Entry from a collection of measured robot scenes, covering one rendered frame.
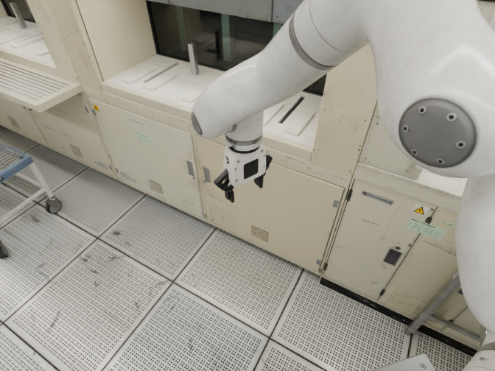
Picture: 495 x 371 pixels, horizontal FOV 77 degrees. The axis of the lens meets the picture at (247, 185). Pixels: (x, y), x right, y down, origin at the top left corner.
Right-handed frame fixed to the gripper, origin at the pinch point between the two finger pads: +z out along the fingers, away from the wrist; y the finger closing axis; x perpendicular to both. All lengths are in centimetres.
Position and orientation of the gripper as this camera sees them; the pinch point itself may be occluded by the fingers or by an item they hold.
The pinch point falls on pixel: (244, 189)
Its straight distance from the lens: 81.6
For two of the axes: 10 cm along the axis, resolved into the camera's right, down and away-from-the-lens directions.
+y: 8.2, -4.0, 4.1
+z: 0.0, 7.2, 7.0
